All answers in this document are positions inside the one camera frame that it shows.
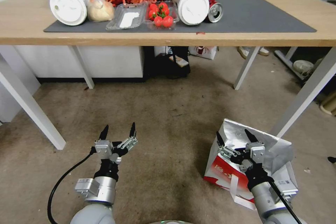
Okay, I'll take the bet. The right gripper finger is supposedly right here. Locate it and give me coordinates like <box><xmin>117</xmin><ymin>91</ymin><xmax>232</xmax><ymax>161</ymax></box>
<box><xmin>216</xmin><ymin>131</ymin><xmax>243</xmax><ymax>158</ymax></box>
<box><xmin>244</xmin><ymin>128</ymin><xmax>260</xmax><ymax>145</ymax></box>

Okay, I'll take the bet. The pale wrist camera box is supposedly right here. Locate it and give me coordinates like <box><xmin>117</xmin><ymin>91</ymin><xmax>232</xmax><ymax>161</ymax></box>
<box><xmin>248</xmin><ymin>142</ymin><xmax>266</xmax><ymax>166</ymax></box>
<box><xmin>94</xmin><ymin>140</ymin><xmax>113</xmax><ymax>160</ymax></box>

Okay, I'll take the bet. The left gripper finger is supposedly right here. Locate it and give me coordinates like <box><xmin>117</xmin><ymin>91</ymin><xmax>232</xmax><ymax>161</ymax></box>
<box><xmin>97</xmin><ymin>125</ymin><xmax>110</xmax><ymax>142</ymax></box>
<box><xmin>117</xmin><ymin>122</ymin><xmax>139</xmax><ymax>152</ymax></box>

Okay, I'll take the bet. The pale shoe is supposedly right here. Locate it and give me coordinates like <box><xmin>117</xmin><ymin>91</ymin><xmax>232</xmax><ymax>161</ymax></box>
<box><xmin>237</xmin><ymin>46</ymin><xmax>270</xmax><ymax>60</ymax></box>

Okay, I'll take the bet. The grey table mat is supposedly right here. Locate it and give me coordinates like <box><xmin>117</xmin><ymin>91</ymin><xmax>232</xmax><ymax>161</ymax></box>
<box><xmin>43</xmin><ymin>0</ymin><xmax>317</xmax><ymax>34</ymax></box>

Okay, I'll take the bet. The red drink can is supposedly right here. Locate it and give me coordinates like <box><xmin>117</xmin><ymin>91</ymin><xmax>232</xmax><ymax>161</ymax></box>
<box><xmin>208</xmin><ymin>2</ymin><xmax>224</xmax><ymax>23</ymax></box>

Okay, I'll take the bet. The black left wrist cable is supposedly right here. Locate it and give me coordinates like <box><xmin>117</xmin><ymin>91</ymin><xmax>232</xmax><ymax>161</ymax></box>
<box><xmin>47</xmin><ymin>146</ymin><xmax>97</xmax><ymax>224</ymax></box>

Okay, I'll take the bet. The clear tray with white napkin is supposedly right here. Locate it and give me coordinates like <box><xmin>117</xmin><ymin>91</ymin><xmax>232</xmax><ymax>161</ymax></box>
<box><xmin>105</xmin><ymin>2</ymin><xmax>148</xmax><ymax>31</ymax></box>

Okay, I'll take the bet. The bread in clear bag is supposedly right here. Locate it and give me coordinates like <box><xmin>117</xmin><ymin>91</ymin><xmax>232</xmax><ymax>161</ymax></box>
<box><xmin>85</xmin><ymin>0</ymin><xmax>116</xmax><ymax>23</ymax></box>

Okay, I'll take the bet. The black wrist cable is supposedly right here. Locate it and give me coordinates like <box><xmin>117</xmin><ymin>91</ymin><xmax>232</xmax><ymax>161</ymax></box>
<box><xmin>267</xmin><ymin>176</ymin><xmax>303</xmax><ymax>224</ymax></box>
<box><xmin>47</xmin><ymin>146</ymin><xmax>97</xmax><ymax>224</ymax></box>

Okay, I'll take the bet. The white cabinet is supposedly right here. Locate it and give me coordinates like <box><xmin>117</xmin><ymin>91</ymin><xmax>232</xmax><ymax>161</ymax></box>
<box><xmin>13</xmin><ymin>45</ymin><xmax>145</xmax><ymax>83</ymax></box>

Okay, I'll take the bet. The wooden table with white legs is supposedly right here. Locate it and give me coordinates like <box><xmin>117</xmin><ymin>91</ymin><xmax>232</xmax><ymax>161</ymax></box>
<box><xmin>0</xmin><ymin>0</ymin><xmax>336</xmax><ymax>151</ymax></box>

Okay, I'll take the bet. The white desk frame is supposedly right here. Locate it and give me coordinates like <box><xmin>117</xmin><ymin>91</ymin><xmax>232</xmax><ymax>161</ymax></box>
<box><xmin>274</xmin><ymin>47</ymin><xmax>305</xmax><ymax>81</ymax></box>

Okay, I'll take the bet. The white bag with red print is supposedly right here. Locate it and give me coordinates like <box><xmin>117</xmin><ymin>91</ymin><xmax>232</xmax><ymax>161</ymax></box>
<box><xmin>187</xmin><ymin>46</ymin><xmax>219</xmax><ymax>61</ymax></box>

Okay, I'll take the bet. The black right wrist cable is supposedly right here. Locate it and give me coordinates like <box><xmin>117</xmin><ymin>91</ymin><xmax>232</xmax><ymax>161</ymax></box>
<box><xmin>267</xmin><ymin>176</ymin><xmax>303</xmax><ymax>224</ymax></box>

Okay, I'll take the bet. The white robot front shell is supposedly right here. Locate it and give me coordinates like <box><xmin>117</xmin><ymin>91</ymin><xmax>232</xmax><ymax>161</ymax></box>
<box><xmin>149</xmin><ymin>219</ymin><xmax>190</xmax><ymax>224</ymax></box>

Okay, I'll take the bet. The clear box of tomatoes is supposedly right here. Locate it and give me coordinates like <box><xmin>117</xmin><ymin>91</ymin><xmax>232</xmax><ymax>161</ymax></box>
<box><xmin>145</xmin><ymin>0</ymin><xmax>181</xmax><ymax>30</ymax></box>

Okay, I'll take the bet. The black box under table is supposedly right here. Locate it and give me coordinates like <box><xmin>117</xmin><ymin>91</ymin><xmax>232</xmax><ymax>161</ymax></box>
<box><xmin>143</xmin><ymin>46</ymin><xmax>191</xmax><ymax>79</ymax></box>

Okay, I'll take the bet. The small printed box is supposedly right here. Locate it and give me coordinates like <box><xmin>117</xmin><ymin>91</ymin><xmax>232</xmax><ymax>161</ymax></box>
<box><xmin>169</xmin><ymin>55</ymin><xmax>190</xmax><ymax>68</ymax></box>

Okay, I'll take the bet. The silver red food delivery bag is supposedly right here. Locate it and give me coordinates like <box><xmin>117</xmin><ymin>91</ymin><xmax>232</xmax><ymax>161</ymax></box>
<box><xmin>203</xmin><ymin>118</ymin><xmax>299</xmax><ymax>211</ymax></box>

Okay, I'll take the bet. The white round lid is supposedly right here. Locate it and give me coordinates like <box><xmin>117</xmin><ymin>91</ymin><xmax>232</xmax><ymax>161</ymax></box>
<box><xmin>177</xmin><ymin>0</ymin><xmax>210</xmax><ymax>27</ymax></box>
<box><xmin>49</xmin><ymin>0</ymin><xmax>88</xmax><ymax>27</ymax></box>

